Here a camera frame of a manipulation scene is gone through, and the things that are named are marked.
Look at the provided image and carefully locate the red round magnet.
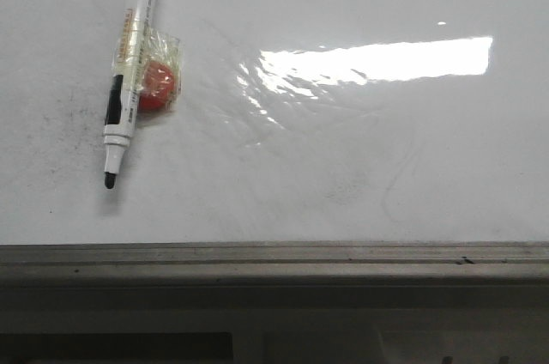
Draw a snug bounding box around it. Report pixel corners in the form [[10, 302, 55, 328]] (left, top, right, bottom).
[[138, 29, 183, 113]]

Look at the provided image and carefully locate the white black whiteboard marker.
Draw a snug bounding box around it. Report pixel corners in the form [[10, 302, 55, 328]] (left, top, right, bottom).
[[103, 0, 155, 189]]

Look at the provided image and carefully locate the white whiteboard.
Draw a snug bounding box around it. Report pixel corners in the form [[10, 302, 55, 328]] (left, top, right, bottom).
[[1, 0, 548, 245]]

